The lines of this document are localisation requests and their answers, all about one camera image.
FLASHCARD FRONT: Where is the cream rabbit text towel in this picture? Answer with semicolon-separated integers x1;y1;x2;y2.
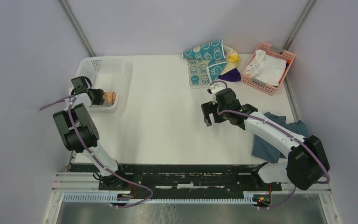
102;92;117;107

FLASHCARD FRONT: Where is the white plastic basket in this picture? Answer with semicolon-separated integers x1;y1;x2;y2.
76;56;133;113

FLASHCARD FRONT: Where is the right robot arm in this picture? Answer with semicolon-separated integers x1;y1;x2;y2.
201;84;330;190

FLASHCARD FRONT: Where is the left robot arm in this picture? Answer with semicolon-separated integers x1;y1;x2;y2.
53;76;128;190

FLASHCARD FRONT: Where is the purple cloth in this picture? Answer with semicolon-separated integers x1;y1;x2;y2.
219;68;241;82

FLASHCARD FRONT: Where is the yellow cloth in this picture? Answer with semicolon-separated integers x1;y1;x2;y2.
221;49;241;75

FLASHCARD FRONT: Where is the teal bunny pattern towel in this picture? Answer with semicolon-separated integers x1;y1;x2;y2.
182;40;227;89

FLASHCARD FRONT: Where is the white cloth in basket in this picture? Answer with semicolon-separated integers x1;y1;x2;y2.
244;49;287;86

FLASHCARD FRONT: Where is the dark teal cloth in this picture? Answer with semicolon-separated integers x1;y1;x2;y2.
251;112;310;163

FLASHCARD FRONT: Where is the pink plastic basket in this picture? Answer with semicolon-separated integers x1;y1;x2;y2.
241;42;296;96

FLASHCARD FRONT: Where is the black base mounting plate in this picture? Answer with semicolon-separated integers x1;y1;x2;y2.
69;164;283;200

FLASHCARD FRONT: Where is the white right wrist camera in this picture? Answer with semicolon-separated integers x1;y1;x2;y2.
207;83;226;94

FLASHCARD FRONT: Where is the white toothed cable rail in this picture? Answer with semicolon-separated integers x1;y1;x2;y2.
62;193;258;205

